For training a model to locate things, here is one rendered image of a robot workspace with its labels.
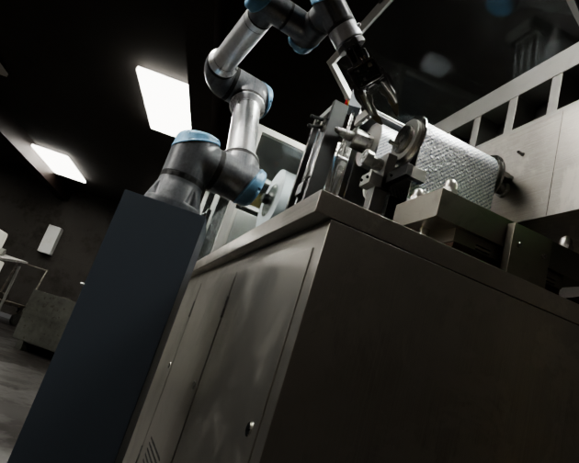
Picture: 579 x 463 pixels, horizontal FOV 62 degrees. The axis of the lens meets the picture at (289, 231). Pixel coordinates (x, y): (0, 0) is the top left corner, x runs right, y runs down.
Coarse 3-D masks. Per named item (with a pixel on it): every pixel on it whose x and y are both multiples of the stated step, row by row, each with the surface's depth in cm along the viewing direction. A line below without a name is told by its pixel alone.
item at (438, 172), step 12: (420, 156) 116; (432, 156) 117; (420, 168) 116; (432, 168) 117; (444, 168) 118; (456, 168) 119; (432, 180) 116; (444, 180) 117; (456, 180) 119; (468, 180) 120; (480, 180) 122; (408, 192) 114; (468, 192) 120; (480, 192) 121; (492, 192) 122; (480, 204) 120
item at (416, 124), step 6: (414, 120) 121; (414, 126) 120; (420, 126) 119; (414, 132) 119; (420, 132) 118; (414, 138) 118; (414, 144) 118; (408, 150) 119; (402, 156) 120; (414, 156) 119; (414, 162) 121; (498, 168) 125; (498, 174) 125
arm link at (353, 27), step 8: (344, 24) 116; (352, 24) 116; (360, 24) 118; (336, 32) 117; (344, 32) 116; (352, 32) 116; (360, 32) 117; (336, 40) 117; (344, 40) 116; (336, 48) 119
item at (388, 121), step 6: (360, 114) 155; (366, 114) 150; (378, 114) 150; (384, 114) 151; (360, 120) 154; (366, 120) 157; (372, 120) 154; (384, 120) 152; (390, 120) 151; (396, 120) 153; (366, 126) 158; (390, 126) 154; (396, 126) 153; (402, 126) 153
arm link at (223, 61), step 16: (256, 0) 118; (272, 0) 119; (288, 0) 121; (256, 16) 122; (272, 16) 121; (288, 16) 121; (240, 32) 130; (256, 32) 128; (224, 48) 139; (240, 48) 135; (208, 64) 147; (224, 64) 144; (208, 80) 152; (224, 80) 151
